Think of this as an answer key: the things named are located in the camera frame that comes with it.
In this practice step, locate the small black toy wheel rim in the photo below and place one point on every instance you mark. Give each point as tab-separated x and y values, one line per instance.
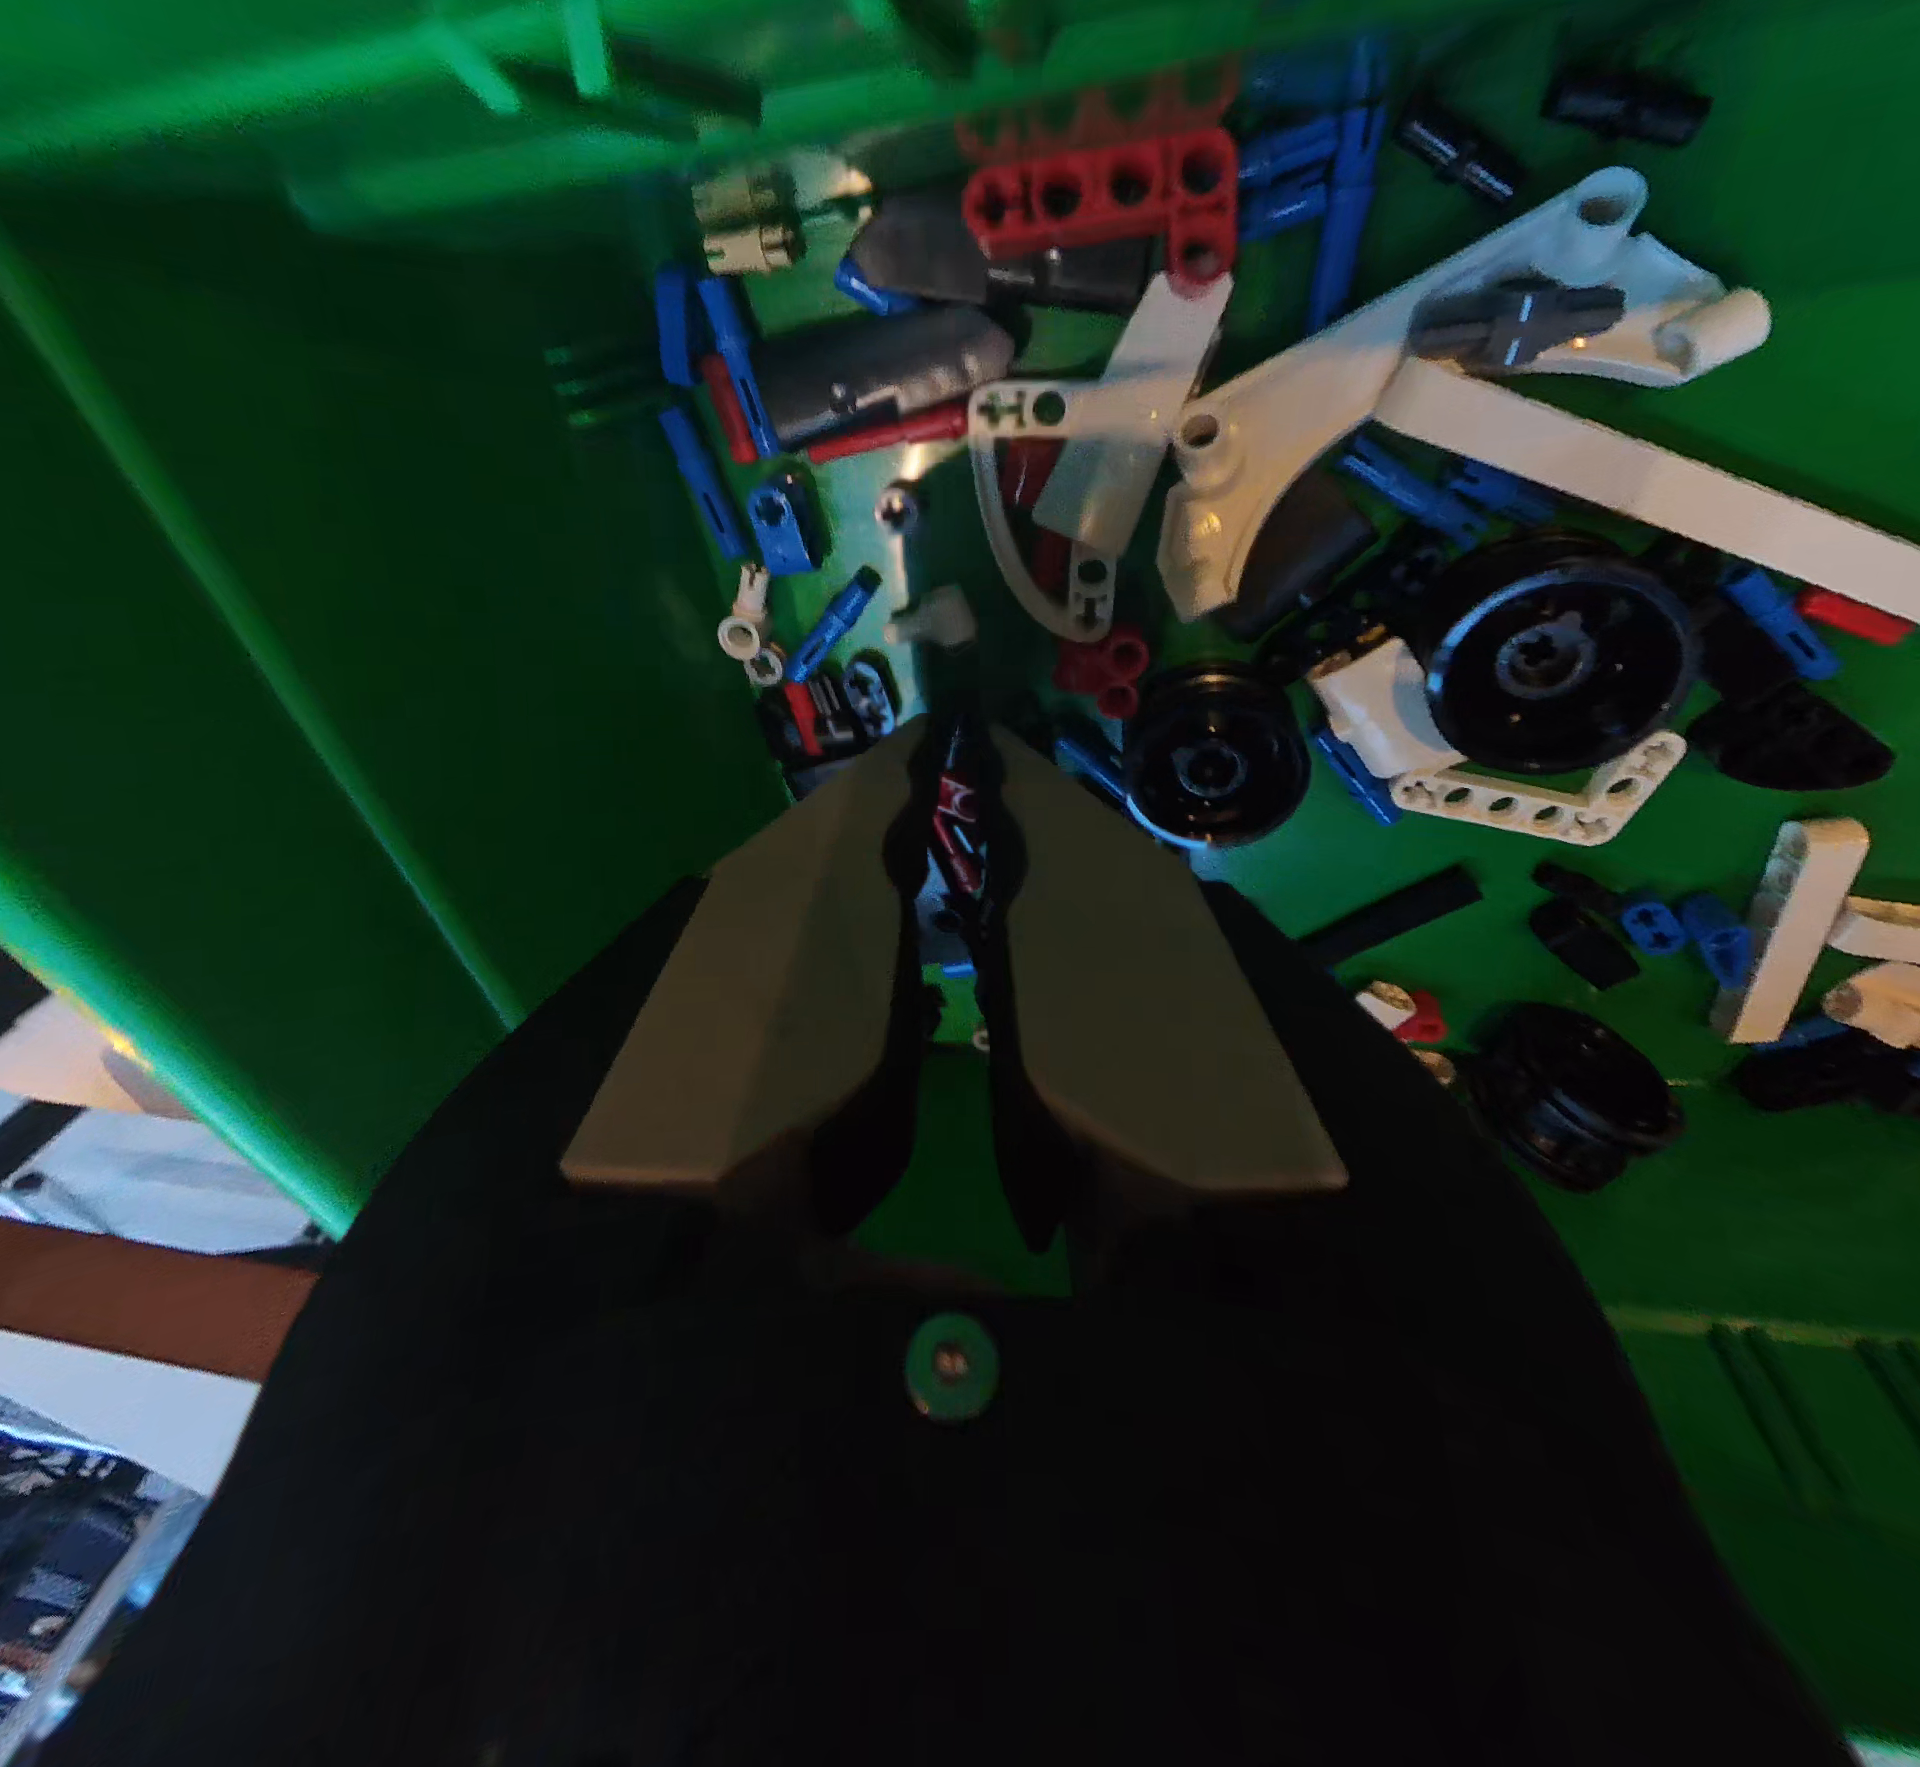
1214	755
1574	1092

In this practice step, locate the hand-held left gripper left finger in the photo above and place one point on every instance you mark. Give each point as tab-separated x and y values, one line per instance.
751	1018

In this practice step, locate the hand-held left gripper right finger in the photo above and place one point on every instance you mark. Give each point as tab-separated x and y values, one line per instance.
1170	1018

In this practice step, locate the glossy printed sheet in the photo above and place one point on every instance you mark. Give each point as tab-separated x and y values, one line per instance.
74	1572

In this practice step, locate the pile of toy brick pieces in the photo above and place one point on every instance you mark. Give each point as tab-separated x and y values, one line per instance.
1111	193

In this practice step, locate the large black toy wheel rim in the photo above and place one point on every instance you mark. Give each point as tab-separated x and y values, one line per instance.
1560	665

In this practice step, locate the green plastic bin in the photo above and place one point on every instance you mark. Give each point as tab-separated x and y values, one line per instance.
300	523

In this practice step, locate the black printed brick panel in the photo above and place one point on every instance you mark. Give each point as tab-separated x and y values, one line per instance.
956	808

